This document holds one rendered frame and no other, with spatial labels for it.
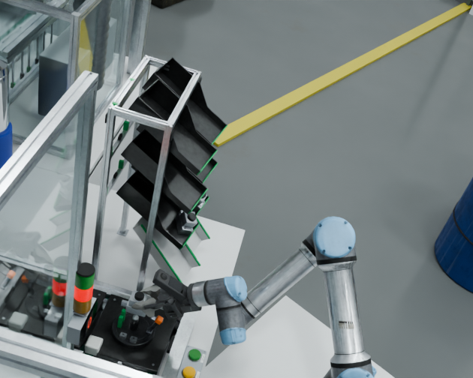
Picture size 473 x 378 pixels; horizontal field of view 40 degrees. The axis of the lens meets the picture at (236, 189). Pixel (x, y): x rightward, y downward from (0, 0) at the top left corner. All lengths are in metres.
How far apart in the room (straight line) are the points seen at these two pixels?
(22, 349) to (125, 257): 1.68
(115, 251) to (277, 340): 0.71
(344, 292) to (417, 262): 2.49
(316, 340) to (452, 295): 1.91
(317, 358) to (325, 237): 0.69
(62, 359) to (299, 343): 1.63
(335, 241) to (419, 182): 3.23
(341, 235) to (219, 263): 0.85
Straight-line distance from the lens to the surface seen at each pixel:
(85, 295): 1.77
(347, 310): 1.87
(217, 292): 1.88
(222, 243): 2.66
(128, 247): 2.57
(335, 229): 1.84
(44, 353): 0.87
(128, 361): 2.10
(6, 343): 0.88
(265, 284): 2.00
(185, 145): 1.97
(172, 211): 2.19
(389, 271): 4.16
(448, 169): 5.33
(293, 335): 2.44
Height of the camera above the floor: 2.70
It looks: 39 degrees down
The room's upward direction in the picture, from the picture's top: 16 degrees clockwise
